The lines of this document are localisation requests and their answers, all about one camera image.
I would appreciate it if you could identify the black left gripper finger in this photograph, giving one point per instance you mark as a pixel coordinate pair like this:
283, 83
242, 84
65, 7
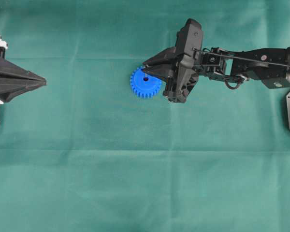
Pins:
11, 70
10, 87

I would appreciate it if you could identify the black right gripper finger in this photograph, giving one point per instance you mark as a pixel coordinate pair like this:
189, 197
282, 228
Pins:
165, 57
165, 72

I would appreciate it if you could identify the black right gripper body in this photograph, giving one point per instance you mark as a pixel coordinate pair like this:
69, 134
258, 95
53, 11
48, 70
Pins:
189, 40

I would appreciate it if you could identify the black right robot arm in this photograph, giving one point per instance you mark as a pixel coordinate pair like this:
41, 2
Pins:
271, 66

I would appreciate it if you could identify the blue plastic gear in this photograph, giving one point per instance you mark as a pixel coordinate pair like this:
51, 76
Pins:
142, 89

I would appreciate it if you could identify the green table cloth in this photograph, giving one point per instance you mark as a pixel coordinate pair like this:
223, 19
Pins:
84, 154

